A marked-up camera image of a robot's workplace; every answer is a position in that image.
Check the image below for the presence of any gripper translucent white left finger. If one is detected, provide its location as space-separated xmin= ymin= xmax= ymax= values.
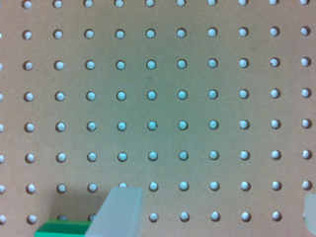
xmin=85 ymin=187 xmax=143 ymax=237

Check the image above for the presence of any gripper translucent white right finger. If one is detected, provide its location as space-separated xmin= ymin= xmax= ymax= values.
xmin=303 ymin=193 xmax=316 ymax=233

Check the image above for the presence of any green block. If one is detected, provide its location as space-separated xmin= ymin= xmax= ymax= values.
xmin=34 ymin=218 xmax=93 ymax=237

